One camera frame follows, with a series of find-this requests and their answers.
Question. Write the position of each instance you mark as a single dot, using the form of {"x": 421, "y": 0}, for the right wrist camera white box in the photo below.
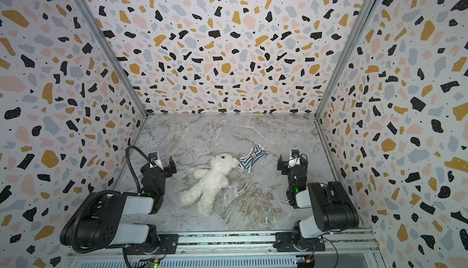
{"x": 295, "y": 158}

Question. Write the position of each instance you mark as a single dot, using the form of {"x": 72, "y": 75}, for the blue white striped knit sweater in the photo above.
{"x": 255, "y": 154}

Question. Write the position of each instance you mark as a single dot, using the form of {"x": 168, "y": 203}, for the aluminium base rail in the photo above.
{"x": 354, "y": 248}

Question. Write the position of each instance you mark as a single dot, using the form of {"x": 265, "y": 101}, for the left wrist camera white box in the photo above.
{"x": 157, "y": 162}

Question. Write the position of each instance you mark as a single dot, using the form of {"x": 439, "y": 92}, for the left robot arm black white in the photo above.
{"x": 97, "y": 224}

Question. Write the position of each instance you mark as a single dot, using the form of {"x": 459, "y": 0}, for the white fluffy teddy bear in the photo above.
{"x": 209, "y": 183}

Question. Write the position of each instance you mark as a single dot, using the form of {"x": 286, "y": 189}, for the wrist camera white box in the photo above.
{"x": 157, "y": 162}
{"x": 295, "y": 158}

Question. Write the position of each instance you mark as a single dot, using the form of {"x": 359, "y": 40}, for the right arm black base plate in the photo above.
{"x": 292, "y": 241}

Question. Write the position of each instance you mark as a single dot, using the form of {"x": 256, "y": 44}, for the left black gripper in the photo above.
{"x": 172, "y": 165}

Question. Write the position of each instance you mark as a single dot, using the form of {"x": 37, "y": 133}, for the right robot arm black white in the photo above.
{"x": 332, "y": 208}

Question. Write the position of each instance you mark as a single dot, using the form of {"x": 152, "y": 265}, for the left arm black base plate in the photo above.
{"x": 166, "y": 244}

